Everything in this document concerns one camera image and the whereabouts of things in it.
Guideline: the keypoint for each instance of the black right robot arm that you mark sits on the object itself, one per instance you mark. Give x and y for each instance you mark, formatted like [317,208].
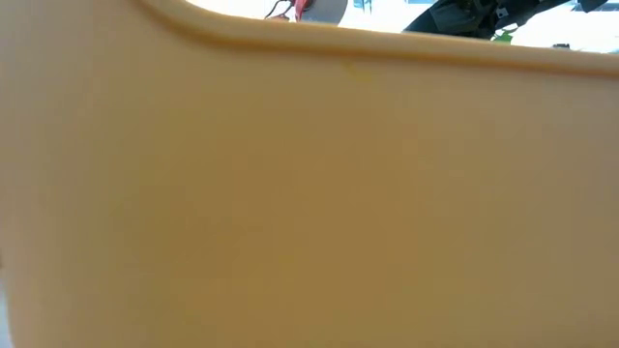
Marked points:
[459,19]

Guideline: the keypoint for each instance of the yellow plastic bin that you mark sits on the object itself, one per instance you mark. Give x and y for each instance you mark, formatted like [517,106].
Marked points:
[309,193]

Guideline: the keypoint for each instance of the red desk lamp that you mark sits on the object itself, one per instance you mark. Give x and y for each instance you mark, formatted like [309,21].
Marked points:
[324,9]

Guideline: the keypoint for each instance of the green potted plant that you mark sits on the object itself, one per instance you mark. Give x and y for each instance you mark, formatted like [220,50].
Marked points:
[503,37]

